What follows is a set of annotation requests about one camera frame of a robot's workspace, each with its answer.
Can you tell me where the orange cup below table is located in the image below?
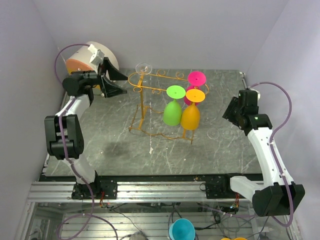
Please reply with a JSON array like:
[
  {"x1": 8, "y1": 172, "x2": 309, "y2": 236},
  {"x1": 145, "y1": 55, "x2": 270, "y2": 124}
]
[{"x1": 220, "y1": 237, "x2": 247, "y2": 240}]

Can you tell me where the white cylindrical bread box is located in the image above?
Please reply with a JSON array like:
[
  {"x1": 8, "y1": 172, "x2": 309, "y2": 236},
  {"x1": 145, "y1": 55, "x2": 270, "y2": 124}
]
[{"x1": 62, "y1": 41, "x2": 119, "y2": 99}]

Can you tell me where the teal plastic cup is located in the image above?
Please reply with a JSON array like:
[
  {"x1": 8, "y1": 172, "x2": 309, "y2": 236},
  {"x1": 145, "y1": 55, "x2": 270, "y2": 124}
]
[{"x1": 168, "y1": 218, "x2": 196, "y2": 240}]

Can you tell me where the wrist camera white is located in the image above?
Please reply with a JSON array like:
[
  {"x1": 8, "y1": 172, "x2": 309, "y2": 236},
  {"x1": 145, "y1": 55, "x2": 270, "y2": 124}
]
[
  {"x1": 246, "y1": 87, "x2": 261, "y2": 101},
  {"x1": 87, "y1": 44, "x2": 105, "y2": 66}
]

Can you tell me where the gold wire wine glass rack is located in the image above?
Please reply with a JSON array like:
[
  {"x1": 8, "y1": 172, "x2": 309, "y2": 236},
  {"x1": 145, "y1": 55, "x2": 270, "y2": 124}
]
[{"x1": 128, "y1": 68, "x2": 199, "y2": 145}]

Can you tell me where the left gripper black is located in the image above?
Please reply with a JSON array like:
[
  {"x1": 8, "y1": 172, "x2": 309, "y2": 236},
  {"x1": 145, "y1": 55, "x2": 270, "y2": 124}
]
[{"x1": 72, "y1": 58, "x2": 129, "y2": 98}]

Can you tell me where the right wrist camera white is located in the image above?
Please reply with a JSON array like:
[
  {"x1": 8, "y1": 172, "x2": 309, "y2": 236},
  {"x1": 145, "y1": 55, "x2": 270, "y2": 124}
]
[{"x1": 246, "y1": 87, "x2": 261, "y2": 101}]

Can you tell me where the clear plastic wine glass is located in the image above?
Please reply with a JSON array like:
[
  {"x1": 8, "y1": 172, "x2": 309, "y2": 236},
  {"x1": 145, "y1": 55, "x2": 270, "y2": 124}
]
[
  {"x1": 206, "y1": 125, "x2": 237, "y2": 140},
  {"x1": 135, "y1": 62, "x2": 153, "y2": 86}
]

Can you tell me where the pink plastic wine glass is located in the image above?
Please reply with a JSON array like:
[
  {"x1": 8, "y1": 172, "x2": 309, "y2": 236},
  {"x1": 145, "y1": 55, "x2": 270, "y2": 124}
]
[{"x1": 184, "y1": 71, "x2": 207, "y2": 106}]

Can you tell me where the orange plastic wine glass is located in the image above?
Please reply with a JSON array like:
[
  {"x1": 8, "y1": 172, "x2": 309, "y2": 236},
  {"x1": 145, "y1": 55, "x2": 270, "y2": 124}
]
[{"x1": 180, "y1": 88, "x2": 206, "y2": 131}]

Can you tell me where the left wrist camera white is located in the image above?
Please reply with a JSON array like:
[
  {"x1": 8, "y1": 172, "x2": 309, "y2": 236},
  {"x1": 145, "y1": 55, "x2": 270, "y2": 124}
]
[{"x1": 87, "y1": 44, "x2": 105, "y2": 66}]

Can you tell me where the aluminium rail frame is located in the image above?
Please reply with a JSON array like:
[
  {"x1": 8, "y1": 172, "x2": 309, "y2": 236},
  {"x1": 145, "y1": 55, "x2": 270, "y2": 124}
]
[{"x1": 27, "y1": 181, "x2": 236, "y2": 204}]

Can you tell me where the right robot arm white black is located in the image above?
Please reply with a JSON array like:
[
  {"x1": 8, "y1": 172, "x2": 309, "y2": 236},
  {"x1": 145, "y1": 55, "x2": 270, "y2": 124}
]
[{"x1": 203, "y1": 89, "x2": 305, "y2": 217}]

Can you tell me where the green plastic wine glass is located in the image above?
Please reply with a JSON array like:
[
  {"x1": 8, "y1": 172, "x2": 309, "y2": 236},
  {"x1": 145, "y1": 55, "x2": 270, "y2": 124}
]
[{"x1": 163, "y1": 85, "x2": 186, "y2": 126}]

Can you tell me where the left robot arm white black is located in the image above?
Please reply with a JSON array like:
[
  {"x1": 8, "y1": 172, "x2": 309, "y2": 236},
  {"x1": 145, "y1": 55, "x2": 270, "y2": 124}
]
[{"x1": 44, "y1": 57, "x2": 128, "y2": 200}]

